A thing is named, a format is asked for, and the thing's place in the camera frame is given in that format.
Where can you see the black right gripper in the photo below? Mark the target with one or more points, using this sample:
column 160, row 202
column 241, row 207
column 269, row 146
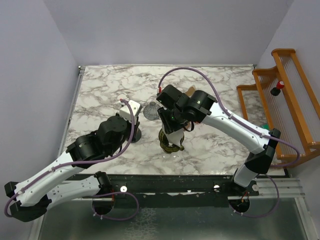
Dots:
column 169, row 127

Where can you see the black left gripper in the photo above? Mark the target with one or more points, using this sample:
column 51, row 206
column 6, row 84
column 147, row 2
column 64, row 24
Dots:
column 137, row 124

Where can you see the white paper coffee filter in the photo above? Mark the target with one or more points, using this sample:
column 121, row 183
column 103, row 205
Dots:
column 175, row 137

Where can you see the green glass dripper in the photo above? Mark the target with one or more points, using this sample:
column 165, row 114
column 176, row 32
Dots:
column 169, row 147

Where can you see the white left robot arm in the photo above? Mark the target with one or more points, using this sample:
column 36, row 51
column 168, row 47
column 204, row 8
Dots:
column 32, row 198

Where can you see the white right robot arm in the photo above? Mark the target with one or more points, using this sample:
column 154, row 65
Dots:
column 261, row 143

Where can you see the coffee paper filter box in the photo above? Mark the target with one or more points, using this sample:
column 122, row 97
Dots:
column 193, row 122

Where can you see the grey ribbed glass dripper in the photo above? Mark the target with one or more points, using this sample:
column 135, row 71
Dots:
column 150, row 111

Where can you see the green cap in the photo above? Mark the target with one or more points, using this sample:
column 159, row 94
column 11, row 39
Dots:
column 265, row 126

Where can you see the red and black bottle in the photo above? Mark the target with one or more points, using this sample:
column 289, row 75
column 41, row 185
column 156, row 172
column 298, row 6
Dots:
column 275, row 91

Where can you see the orange wooden rack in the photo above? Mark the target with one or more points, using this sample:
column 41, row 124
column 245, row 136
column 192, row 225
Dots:
column 295, row 111

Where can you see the black front table rail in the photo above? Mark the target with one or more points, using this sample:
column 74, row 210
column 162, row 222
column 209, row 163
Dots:
column 176, row 191

